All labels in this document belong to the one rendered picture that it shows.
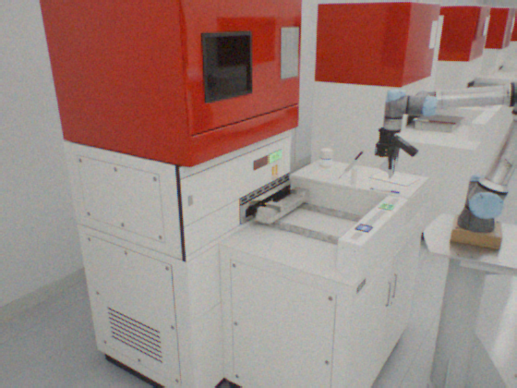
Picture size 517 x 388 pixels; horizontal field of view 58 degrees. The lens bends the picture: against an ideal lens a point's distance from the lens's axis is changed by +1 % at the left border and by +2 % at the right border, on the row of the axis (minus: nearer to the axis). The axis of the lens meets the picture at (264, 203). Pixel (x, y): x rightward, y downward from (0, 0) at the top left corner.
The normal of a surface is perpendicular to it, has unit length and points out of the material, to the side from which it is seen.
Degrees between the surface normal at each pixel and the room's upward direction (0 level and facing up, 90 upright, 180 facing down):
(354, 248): 90
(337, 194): 90
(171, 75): 90
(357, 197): 90
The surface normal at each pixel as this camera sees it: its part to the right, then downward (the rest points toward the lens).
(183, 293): -0.55, 0.32
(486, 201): -0.37, 0.45
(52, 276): 0.84, 0.21
